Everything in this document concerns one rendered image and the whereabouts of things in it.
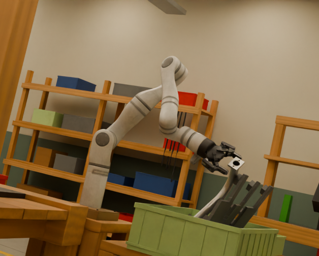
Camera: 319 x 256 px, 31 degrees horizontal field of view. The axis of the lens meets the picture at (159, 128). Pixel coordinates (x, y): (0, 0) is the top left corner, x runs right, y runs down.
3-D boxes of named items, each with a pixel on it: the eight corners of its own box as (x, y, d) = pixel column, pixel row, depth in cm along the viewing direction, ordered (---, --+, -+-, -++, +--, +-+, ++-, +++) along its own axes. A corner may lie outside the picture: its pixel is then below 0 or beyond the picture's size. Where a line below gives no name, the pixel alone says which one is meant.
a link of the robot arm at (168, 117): (158, 121, 222) (161, 95, 231) (158, 136, 228) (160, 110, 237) (177, 123, 221) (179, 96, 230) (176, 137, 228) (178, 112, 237)
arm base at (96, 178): (84, 204, 251) (93, 165, 253) (103, 209, 248) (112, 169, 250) (75, 203, 242) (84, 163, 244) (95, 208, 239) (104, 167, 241)
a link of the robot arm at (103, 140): (115, 130, 243) (106, 171, 241) (119, 133, 252) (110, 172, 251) (94, 126, 244) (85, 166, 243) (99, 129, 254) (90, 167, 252)
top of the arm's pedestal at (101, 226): (73, 216, 266) (75, 207, 266) (135, 233, 252) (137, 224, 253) (32, 214, 237) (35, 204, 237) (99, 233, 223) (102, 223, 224)
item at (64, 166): (163, 268, 703) (201, 92, 720) (-10, 213, 858) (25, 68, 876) (183, 267, 749) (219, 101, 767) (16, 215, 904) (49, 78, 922)
